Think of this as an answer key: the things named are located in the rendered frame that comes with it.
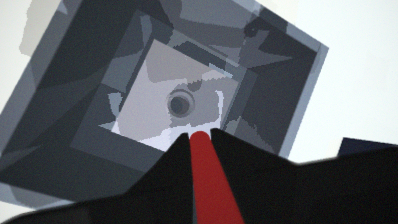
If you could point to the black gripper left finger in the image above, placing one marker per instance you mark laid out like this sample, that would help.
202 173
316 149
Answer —
164 195

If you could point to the red peg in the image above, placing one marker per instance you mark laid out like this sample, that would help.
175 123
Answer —
214 200

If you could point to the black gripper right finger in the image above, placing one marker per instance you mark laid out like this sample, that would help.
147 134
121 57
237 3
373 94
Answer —
270 189

